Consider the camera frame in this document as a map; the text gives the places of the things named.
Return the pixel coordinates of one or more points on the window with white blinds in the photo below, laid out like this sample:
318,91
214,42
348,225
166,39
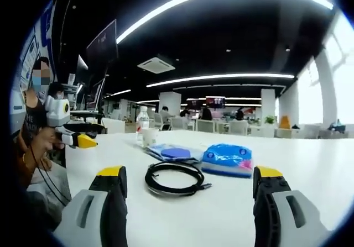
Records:
343,78
309,100

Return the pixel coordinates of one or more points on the orange object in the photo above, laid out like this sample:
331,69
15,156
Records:
285,122

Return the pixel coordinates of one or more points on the large black monitor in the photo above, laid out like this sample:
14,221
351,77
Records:
102,45

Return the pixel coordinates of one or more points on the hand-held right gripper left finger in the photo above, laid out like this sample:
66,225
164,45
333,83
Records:
83,219

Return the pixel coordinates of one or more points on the white table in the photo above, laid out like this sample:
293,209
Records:
193,216

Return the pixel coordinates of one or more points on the row of white office chairs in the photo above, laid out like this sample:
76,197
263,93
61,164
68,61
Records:
206,126

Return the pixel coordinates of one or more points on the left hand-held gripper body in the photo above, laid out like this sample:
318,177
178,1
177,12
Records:
56,111

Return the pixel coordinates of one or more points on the wet wipes pack blue lid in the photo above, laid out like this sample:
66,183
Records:
177,153

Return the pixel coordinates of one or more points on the paper cup with green print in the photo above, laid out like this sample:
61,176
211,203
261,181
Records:
149,137

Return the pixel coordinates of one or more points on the clear water bottle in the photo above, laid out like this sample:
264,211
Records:
142,120

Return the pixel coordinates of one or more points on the person's left hand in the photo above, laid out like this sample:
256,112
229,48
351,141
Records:
47,139

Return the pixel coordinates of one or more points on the blue wall poster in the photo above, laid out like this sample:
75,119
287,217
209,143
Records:
30,48

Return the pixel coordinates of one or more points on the blue tissue pack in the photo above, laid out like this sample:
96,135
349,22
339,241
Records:
226,158

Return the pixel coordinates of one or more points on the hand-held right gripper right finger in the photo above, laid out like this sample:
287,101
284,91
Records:
290,219

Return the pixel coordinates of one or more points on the white pillar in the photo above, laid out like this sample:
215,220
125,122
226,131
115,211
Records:
170,103
268,103

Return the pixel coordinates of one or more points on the green potted plant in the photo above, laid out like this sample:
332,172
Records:
270,120

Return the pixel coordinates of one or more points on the small black monitor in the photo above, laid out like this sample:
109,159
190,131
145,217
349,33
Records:
98,95

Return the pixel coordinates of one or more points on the dark bag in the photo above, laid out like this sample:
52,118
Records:
337,125

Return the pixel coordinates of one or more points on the hanging red screen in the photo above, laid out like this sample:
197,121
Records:
215,101

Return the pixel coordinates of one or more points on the white low cabinet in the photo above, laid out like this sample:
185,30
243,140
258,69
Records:
290,133

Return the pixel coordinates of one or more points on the ceiling air conditioner unit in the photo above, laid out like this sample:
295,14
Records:
156,64

